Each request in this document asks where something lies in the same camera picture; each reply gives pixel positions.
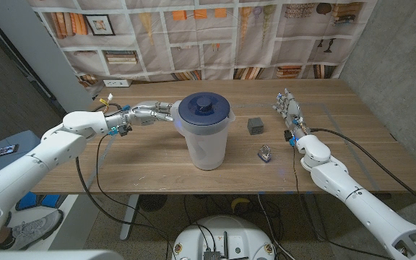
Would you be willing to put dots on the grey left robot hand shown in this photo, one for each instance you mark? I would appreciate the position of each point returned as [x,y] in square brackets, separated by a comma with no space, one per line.
[146,113]

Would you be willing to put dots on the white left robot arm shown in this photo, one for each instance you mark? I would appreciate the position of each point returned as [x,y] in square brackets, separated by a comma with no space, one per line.
[31,166]

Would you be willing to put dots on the blue black foot pad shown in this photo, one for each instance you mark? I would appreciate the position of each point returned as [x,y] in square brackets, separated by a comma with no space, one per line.
[31,201]

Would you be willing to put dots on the blue grey stool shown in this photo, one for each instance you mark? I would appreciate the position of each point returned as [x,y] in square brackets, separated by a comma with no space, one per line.
[27,139]

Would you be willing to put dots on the dark grey block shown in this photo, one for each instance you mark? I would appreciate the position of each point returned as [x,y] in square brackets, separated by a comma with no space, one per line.
[255,125]

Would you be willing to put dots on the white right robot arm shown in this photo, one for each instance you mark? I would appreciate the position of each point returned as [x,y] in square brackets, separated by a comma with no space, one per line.
[356,202]

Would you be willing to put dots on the printed bookshelf backdrop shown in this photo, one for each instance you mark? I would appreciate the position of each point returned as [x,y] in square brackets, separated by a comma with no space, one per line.
[193,54]

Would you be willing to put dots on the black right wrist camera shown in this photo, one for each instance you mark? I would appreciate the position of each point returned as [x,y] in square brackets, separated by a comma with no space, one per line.
[289,136]

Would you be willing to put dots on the grey sneaker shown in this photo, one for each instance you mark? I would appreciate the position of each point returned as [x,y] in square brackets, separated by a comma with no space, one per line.
[34,227]

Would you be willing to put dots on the white robot torso rim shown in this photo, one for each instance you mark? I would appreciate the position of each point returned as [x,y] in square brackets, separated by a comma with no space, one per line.
[49,255]

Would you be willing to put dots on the yellow curved object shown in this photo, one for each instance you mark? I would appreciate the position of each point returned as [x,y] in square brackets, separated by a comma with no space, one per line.
[239,202]

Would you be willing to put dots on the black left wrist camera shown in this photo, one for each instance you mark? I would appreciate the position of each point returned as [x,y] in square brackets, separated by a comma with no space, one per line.
[124,130]

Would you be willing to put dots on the translucent plastic pitcher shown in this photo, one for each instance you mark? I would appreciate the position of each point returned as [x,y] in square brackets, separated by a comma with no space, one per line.
[208,148]

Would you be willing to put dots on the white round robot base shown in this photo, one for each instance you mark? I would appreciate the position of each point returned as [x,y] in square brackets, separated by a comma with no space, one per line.
[226,234]

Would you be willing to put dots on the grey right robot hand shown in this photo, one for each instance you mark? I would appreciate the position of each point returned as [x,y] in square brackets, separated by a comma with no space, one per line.
[293,112]

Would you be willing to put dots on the dark blue pitcher lid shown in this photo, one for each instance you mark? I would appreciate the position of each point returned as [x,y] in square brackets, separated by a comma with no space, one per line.
[193,112]

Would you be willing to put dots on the white wall outlet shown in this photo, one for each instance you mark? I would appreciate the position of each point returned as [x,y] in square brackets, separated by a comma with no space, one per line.
[116,83]

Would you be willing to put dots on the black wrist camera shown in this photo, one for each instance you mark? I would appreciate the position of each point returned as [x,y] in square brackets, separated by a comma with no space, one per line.
[289,136]
[124,130]

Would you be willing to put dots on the metal table leg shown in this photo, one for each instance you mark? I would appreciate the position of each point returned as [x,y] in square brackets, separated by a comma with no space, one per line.
[316,220]
[128,220]

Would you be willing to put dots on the black round fan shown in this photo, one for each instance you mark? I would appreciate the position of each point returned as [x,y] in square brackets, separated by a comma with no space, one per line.
[152,203]

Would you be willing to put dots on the black smartphone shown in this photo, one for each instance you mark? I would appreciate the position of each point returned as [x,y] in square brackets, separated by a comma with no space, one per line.
[2,151]

